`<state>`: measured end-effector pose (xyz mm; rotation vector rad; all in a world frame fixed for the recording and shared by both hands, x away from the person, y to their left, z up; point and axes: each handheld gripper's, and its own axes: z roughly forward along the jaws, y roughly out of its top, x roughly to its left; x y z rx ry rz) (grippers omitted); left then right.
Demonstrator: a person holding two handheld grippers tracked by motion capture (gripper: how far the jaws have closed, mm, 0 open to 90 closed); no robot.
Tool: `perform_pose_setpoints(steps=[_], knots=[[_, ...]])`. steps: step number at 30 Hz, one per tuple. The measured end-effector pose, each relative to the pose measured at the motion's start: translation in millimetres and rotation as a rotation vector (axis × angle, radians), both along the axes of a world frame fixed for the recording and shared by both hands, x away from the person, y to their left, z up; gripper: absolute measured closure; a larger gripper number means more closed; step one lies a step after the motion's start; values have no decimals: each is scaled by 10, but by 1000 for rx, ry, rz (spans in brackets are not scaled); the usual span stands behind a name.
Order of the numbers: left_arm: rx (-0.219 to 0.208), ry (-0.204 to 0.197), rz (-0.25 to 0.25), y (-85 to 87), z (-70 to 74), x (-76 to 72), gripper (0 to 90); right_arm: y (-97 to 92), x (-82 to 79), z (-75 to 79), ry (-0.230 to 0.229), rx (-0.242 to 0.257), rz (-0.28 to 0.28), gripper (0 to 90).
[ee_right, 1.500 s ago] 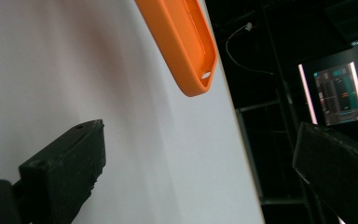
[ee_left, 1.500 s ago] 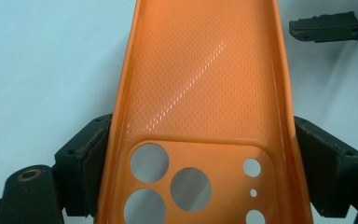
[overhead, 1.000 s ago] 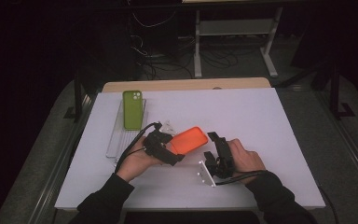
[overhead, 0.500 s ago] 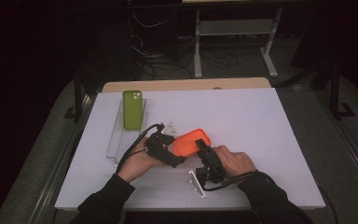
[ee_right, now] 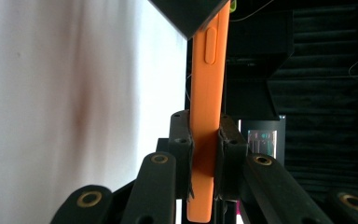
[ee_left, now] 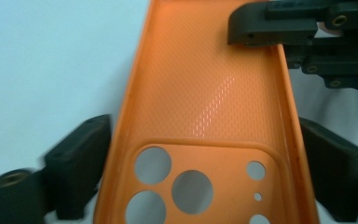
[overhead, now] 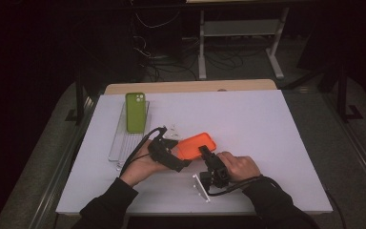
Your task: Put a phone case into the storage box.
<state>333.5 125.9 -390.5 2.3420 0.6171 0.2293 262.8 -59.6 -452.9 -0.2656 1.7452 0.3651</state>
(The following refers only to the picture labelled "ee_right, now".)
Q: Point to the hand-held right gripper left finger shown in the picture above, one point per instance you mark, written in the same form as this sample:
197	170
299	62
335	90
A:
183	149

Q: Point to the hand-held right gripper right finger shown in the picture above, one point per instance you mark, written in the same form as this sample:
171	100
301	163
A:
230	155

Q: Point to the green phone case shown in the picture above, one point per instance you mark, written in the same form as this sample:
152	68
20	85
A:
233	4

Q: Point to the orange phone case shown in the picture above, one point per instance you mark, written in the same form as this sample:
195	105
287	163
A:
205	93

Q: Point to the black computer with lit panel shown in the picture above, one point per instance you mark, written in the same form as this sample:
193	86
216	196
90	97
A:
262	140

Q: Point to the black box-shaped fixture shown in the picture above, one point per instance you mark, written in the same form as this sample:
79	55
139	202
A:
254	46

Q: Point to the dark curtain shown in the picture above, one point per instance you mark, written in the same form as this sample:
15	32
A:
332	109

